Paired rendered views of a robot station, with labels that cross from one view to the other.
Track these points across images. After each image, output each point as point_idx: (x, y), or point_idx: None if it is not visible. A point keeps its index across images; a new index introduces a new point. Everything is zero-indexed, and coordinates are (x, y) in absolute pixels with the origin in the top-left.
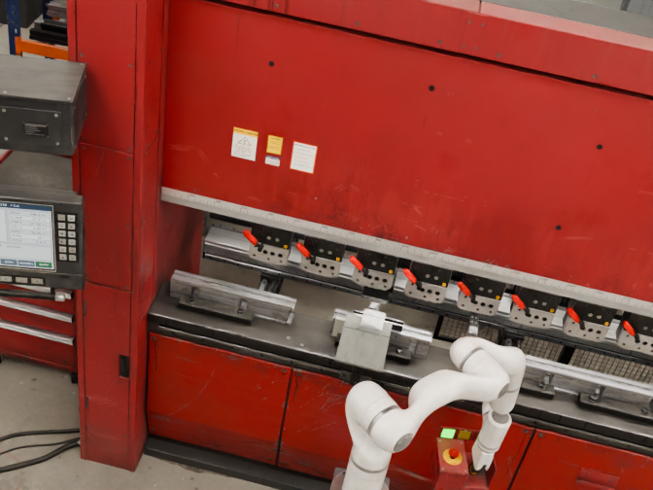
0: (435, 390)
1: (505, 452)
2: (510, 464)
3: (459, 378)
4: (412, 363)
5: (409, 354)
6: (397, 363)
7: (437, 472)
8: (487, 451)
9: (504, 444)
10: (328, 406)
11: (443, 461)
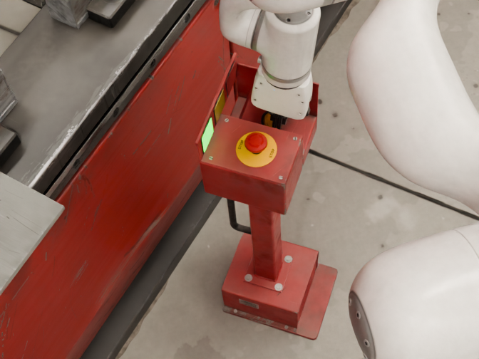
0: (452, 89)
1: (213, 58)
2: (224, 63)
3: (419, 9)
4: (19, 132)
5: (1, 128)
6: (8, 162)
7: (273, 190)
8: (307, 77)
9: (207, 51)
10: (1, 346)
11: (262, 169)
